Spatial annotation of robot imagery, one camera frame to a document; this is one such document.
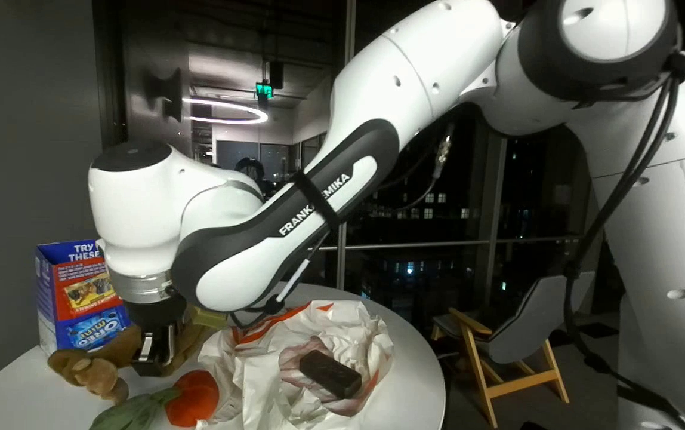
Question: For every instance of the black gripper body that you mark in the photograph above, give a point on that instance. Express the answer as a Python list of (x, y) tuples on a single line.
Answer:
[(160, 329)]

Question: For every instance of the blue snack variety box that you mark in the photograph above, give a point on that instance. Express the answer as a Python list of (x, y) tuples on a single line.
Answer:
[(78, 303)]

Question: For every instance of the brown plush toy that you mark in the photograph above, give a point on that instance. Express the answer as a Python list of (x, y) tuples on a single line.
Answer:
[(98, 372)]

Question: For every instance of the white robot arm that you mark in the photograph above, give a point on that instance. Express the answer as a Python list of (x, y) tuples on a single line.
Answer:
[(613, 72)]

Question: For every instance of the orange plush flower toy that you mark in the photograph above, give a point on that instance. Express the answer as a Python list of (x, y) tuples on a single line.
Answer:
[(188, 403)]

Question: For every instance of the wooden folding chair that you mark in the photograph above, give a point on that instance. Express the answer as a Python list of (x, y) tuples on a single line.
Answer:
[(499, 362)]

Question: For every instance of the dark grey rectangular block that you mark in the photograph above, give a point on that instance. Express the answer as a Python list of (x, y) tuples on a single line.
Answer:
[(330, 373)]

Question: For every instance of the white orange plastic bag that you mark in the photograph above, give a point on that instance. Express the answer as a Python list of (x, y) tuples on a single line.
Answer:
[(262, 386)]

